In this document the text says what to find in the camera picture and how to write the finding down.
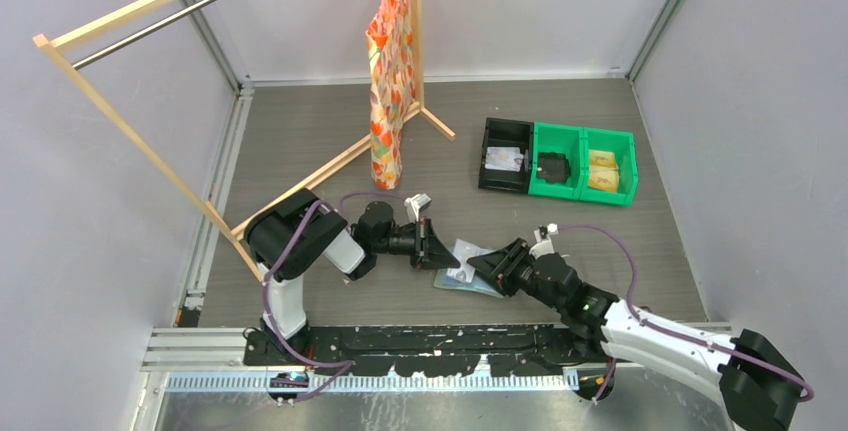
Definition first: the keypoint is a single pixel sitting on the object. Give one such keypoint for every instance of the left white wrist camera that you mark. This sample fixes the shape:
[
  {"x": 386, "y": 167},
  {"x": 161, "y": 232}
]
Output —
[{"x": 416, "y": 206}]

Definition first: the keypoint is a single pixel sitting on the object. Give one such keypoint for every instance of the green bin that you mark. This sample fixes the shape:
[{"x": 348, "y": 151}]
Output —
[
  {"x": 622, "y": 143},
  {"x": 568, "y": 140}
]

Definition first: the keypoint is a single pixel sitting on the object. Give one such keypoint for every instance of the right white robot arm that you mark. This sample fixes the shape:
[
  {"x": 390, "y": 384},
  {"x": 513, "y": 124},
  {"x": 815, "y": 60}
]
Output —
[{"x": 746, "y": 374}]

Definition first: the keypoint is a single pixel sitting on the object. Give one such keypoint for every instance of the green bin right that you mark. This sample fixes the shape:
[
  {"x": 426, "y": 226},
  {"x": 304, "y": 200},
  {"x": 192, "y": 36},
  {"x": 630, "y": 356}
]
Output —
[{"x": 622, "y": 143}]

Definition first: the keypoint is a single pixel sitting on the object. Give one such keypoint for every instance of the black cards in bin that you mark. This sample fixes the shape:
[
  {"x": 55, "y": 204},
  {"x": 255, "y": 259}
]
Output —
[{"x": 553, "y": 168}]

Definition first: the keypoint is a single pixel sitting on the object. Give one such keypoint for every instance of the orange floral hanging cloth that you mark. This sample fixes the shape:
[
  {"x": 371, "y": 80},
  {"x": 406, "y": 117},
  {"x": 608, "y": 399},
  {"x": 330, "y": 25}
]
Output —
[{"x": 389, "y": 47}]

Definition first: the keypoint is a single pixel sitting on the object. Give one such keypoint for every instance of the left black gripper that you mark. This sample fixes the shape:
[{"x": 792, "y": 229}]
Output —
[{"x": 428, "y": 251}]

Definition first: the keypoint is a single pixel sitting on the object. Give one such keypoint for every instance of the white credit card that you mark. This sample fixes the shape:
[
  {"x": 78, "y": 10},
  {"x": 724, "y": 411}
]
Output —
[{"x": 463, "y": 251}]

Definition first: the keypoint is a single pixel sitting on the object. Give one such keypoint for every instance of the black storage bin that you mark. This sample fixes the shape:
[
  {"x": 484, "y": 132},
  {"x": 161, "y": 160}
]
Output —
[{"x": 500, "y": 132}]

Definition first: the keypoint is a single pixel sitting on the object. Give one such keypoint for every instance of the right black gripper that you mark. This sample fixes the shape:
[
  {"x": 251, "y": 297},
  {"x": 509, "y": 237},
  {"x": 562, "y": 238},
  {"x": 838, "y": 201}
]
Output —
[{"x": 502, "y": 264}]

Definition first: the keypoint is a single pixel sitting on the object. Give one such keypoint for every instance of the white cards in bin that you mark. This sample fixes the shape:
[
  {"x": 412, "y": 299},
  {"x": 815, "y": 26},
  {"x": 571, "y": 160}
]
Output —
[{"x": 508, "y": 159}]

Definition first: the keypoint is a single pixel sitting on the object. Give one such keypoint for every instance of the green bin middle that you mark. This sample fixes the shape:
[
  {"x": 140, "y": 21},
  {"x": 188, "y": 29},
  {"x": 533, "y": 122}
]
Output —
[{"x": 568, "y": 140}]

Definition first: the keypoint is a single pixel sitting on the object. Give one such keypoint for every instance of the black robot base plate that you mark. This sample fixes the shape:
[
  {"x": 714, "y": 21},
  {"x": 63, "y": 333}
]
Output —
[{"x": 526, "y": 350}]

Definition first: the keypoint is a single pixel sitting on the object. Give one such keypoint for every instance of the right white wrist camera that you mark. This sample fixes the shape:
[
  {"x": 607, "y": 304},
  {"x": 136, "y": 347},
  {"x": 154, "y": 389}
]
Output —
[{"x": 543, "y": 237}]

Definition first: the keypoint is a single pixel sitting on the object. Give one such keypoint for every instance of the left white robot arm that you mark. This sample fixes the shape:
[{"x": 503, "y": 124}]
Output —
[{"x": 287, "y": 239}]

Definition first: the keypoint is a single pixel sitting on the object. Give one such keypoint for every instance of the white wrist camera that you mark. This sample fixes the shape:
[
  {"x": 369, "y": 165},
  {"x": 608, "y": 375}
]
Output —
[
  {"x": 416, "y": 206},
  {"x": 543, "y": 237}
]

